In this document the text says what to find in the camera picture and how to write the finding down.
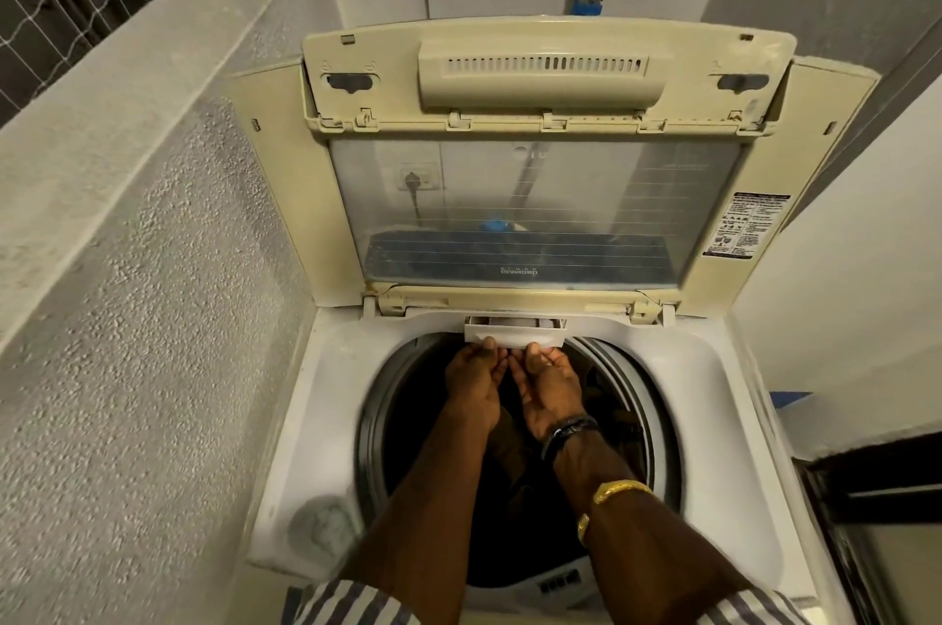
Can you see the black framed glass door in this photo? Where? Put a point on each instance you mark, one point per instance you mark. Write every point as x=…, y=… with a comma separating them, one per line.
x=876, y=485

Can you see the person's left hand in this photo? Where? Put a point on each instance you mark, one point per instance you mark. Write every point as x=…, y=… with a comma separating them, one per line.
x=475, y=382

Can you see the white detergent drawer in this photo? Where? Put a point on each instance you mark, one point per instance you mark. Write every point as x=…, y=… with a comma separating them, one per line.
x=515, y=332

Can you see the person's right forearm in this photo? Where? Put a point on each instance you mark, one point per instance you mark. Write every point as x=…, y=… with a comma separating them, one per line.
x=640, y=543

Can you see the white wall socket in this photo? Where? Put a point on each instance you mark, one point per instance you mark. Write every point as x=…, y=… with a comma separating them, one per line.
x=418, y=179

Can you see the person's left forearm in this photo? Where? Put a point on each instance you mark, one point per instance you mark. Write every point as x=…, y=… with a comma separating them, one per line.
x=419, y=514

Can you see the brown garment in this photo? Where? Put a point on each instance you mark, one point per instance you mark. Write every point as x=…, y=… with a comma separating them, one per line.
x=511, y=455

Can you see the person's right hand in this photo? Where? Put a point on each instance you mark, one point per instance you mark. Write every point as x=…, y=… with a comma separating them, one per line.
x=552, y=389

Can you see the cream blue washing machine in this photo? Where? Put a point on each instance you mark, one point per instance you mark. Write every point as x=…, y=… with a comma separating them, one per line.
x=316, y=426

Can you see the black thread wristband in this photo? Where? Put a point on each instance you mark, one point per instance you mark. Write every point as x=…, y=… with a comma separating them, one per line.
x=570, y=429

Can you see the gold bangle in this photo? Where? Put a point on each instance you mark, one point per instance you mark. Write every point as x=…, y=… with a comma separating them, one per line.
x=622, y=490

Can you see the glass-windowed washing machine lid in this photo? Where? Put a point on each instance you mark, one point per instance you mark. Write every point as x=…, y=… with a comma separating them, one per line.
x=294, y=205

